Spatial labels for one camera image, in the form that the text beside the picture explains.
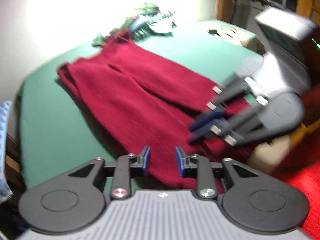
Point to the cardboard box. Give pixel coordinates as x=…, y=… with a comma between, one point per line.
x=267, y=157

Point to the blue white checkered towel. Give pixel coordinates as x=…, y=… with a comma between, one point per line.
x=5, y=191

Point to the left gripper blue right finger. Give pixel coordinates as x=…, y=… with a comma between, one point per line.
x=200, y=168

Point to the black charger with cable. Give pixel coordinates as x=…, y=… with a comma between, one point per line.
x=214, y=32

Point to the dark red knit sweater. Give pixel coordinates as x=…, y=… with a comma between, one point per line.
x=142, y=99

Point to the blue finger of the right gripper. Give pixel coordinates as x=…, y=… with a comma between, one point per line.
x=203, y=133
x=205, y=118

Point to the green bed sheet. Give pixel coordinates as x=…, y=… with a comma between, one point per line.
x=57, y=134

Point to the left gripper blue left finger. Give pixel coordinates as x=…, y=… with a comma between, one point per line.
x=127, y=167

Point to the pale patterned bed sheet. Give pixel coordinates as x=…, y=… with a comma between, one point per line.
x=229, y=32

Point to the green white striped garment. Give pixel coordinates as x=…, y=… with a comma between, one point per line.
x=155, y=25

